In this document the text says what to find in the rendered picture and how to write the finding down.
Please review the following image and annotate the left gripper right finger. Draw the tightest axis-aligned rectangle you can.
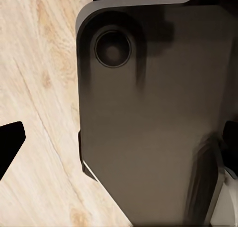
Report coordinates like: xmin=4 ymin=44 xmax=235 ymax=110
xmin=222 ymin=121 xmax=238 ymax=161

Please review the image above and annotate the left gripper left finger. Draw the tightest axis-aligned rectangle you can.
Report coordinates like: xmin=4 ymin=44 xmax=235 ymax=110
xmin=0 ymin=121 xmax=26 ymax=181

